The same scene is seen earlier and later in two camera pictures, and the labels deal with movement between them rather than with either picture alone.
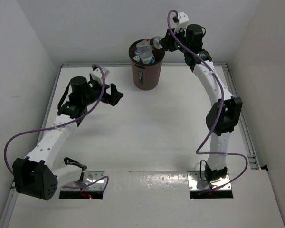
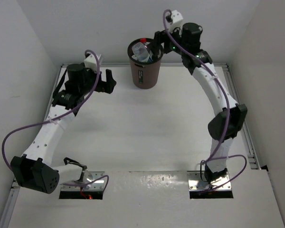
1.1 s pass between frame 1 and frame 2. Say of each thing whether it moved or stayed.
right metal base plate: stayed
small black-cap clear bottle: moved
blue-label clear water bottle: moved
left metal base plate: stayed
